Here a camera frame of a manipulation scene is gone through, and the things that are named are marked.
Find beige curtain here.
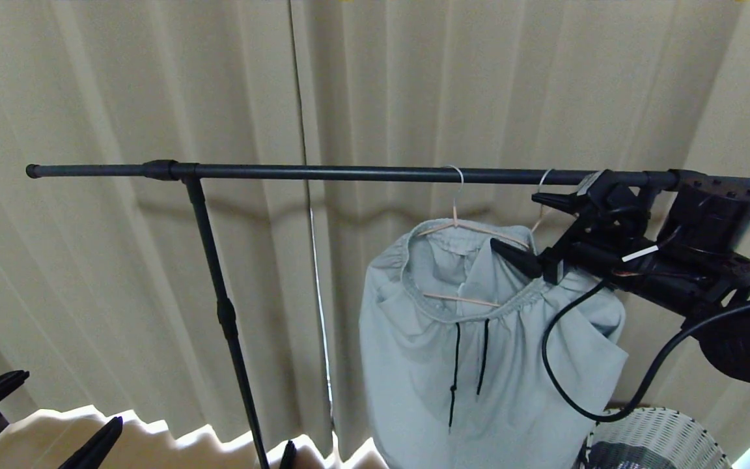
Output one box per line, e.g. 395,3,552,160
0,0,750,457

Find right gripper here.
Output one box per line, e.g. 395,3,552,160
490,190,750,318

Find pink clothes hanger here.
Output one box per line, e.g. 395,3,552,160
417,165,533,309
530,168,555,234

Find white laundry basket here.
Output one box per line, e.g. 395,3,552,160
574,407,729,469

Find pale grey shorts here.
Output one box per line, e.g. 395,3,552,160
359,218,630,469

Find black clothes rack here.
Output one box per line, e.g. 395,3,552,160
25,160,750,469

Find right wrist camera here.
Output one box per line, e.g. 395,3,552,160
574,171,649,229

